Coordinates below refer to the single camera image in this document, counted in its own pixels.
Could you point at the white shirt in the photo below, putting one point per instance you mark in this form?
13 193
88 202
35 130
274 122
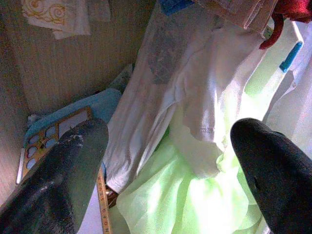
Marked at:
158 109

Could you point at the tan framed blue puzzle board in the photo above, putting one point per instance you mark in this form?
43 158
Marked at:
73 119

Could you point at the blue fabric patch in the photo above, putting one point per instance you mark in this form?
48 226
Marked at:
175 6

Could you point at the pale pink folded cloth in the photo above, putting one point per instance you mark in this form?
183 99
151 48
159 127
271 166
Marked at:
239 12

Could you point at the red cloth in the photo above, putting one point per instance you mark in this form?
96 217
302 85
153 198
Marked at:
297 9

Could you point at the white gold embroidered cloth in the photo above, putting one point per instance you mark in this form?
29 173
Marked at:
48 14

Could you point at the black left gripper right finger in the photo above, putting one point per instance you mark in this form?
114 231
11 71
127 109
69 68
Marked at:
275 175

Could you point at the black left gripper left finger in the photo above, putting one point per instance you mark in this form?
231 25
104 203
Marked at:
48 182

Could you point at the white hanging sheet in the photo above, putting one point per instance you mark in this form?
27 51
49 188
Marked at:
299 97

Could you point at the tan numbered ruler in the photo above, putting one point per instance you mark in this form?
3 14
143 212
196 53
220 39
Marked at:
103 207

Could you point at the blue towel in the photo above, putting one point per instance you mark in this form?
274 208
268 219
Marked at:
107 102

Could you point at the light green cloth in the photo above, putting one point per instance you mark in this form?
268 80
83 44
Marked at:
182 207

